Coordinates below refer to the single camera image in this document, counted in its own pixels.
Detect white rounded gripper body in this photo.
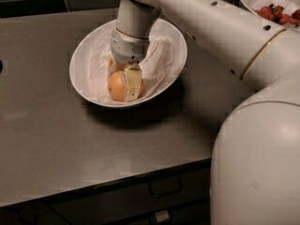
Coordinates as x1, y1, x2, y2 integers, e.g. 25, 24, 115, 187
110, 28, 150, 65

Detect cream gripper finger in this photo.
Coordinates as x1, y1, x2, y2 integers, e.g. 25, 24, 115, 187
120, 64, 143, 102
108, 55, 120, 76

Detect orange fruit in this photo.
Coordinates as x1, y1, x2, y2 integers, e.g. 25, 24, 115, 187
107, 70, 145, 103

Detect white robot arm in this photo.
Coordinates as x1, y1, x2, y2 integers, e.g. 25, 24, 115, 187
112, 0, 300, 225

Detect large white bowl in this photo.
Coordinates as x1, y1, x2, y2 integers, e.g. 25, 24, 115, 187
69, 19, 188, 108

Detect white bowl with strawberries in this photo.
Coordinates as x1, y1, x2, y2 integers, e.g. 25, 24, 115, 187
240, 0, 300, 32

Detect white paper liner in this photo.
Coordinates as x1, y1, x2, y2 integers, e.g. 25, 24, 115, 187
87, 22, 174, 107

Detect dark upper drawer front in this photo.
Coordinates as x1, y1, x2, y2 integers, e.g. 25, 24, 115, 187
52, 163, 210, 225

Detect dark drawer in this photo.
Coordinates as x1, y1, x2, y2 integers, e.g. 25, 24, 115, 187
52, 163, 210, 225
105, 198, 210, 225

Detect white drawer label tag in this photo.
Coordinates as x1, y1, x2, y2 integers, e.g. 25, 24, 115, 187
155, 210, 170, 223

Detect dark lower drawer front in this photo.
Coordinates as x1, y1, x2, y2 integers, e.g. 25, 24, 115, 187
105, 198, 210, 225

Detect red strawberries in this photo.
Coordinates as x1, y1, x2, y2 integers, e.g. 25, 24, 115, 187
256, 4, 300, 28

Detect black drawer handle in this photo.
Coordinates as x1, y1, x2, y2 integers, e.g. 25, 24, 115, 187
148, 177, 183, 198

